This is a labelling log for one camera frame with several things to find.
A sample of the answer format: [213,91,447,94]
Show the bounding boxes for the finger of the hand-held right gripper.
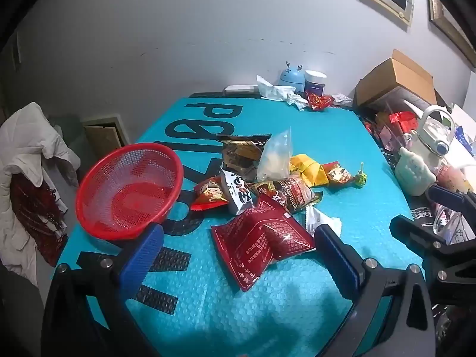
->
[390,214,476,303]
[426,184,476,212]

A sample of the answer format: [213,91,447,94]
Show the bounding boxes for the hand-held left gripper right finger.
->
[314,223,436,357]

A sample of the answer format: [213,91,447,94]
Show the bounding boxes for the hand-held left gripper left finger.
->
[41,223,166,357]

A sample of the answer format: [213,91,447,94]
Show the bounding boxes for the green lollipop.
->
[353,162,369,190]

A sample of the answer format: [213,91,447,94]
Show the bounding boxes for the large dark red snack packet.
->
[211,195,316,292]

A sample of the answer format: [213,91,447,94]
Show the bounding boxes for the long brown snack packet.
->
[249,176,323,214]

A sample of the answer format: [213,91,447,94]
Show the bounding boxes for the small red gold snack packet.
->
[322,161,353,186]

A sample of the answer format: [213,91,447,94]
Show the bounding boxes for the red plastic mesh basket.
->
[75,142,184,240]

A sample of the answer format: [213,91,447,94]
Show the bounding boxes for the red cartoon snack packet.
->
[190,176,229,211]

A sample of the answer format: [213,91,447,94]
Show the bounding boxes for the yellow snack packet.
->
[290,154,330,187]

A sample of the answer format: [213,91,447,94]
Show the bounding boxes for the clear zip bag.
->
[256,128,292,183]

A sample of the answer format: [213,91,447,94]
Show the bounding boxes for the white peanut snack packet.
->
[219,167,254,215]

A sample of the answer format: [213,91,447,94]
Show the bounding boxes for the dark brown snack packet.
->
[217,134,273,183]

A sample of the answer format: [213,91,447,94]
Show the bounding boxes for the clear plastic bags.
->
[433,204,476,246]

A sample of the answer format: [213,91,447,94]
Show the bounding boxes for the white ceramic figurine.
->
[395,148,436,196]

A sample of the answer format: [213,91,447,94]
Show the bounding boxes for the red foil bag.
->
[389,111,419,131]

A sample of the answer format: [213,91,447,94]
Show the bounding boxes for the teal printed bubble mat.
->
[56,95,426,357]

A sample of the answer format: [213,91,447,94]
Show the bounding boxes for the red plaid cloth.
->
[10,173,68,266]

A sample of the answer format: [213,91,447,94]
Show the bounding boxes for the wooden board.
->
[82,117,129,160]

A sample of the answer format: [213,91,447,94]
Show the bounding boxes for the open cardboard box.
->
[353,49,437,110]

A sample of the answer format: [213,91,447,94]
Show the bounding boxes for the red candy bag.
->
[305,90,333,112]

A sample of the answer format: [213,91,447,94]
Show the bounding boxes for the crumpled white tissue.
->
[286,93,309,110]
[256,75,296,101]

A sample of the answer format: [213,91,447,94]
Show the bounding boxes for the white quilted jacket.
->
[0,102,81,287]

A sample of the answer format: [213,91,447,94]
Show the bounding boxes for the dark jar with white lid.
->
[304,69,328,95]

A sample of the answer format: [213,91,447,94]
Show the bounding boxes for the blue deer humidifier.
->
[280,60,306,92]

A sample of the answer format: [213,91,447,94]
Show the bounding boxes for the white flat adapter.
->
[223,84,257,95]

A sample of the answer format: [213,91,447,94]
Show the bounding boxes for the white jug with handle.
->
[407,105,456,164]

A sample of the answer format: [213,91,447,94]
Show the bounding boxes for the gold picture frame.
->
[427,0,476,69]

